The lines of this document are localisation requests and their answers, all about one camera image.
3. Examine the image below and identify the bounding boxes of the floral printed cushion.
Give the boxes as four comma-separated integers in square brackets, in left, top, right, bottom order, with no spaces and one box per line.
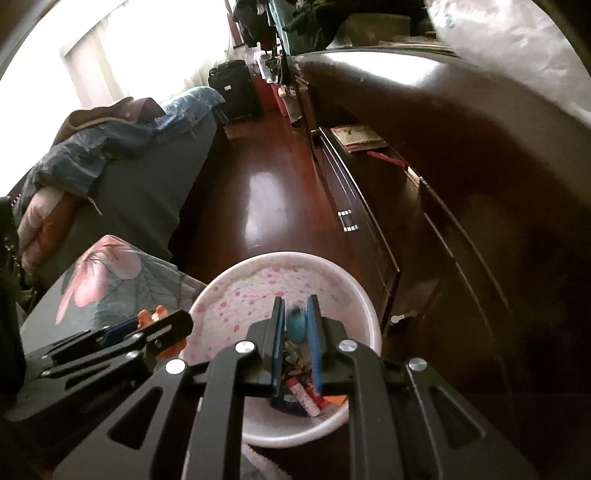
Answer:
[21,234,208,416]

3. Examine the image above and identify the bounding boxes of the red book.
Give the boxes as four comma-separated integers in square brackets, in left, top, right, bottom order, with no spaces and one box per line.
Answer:
[367,150,408,168]

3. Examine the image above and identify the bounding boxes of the round white floral basin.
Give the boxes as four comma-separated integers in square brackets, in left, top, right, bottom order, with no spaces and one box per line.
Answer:
[178,251,383,449]

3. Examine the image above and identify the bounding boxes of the dark wooden cabinet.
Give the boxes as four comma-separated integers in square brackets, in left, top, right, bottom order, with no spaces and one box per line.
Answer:
[286,46,591,480]

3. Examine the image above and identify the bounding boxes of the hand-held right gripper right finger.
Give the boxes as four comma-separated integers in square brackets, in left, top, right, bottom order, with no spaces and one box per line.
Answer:
[307,295,539,480]

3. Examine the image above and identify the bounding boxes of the teal bag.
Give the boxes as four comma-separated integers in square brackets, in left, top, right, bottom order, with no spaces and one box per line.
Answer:
[270,0,326,54]

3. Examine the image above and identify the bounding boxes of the book with picture cover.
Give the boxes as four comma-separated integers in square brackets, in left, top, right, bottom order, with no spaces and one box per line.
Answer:
[330,124,387,152]

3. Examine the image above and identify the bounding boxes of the pink quilt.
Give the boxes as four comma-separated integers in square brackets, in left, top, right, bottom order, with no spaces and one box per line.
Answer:
[21,189,71,274]

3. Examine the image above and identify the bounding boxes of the black suitcase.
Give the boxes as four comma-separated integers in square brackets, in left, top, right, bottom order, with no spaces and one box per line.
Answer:
[208,59,260,123]

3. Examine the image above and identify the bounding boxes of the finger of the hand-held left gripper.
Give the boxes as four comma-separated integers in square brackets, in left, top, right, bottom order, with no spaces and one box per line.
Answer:
[18,310,195,416]
[48,320,140,364]

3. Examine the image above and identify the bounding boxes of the white plastic bag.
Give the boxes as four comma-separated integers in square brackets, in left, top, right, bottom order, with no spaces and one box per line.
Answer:
[425,0,591,121]

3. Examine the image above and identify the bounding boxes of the teal snack wrapper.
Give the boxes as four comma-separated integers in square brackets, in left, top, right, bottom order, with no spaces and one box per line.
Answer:
[279,305,311,370]

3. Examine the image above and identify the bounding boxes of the red container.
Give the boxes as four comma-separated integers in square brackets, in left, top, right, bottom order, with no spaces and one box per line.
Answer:
[252,76,288,117]

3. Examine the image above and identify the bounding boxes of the red white wrapper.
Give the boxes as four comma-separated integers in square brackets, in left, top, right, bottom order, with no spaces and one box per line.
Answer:
[284,374,334,417]

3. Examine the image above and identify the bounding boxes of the orange toy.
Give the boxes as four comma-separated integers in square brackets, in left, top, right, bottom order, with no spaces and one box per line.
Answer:
[137,305,191,359]

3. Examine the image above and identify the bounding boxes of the dark grey bed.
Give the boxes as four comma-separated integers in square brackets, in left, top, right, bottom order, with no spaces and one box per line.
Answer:
[14,88,228,296]

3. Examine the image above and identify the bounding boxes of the brown garment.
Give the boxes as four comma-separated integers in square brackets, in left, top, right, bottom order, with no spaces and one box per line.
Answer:
[53,97,165,145]

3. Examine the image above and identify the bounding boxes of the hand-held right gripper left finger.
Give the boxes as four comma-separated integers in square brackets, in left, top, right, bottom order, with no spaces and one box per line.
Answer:
[53,296,285,480]

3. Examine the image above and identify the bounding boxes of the hanging dark clothes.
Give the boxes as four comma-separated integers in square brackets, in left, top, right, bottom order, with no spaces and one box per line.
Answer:
[233,0,278,48]

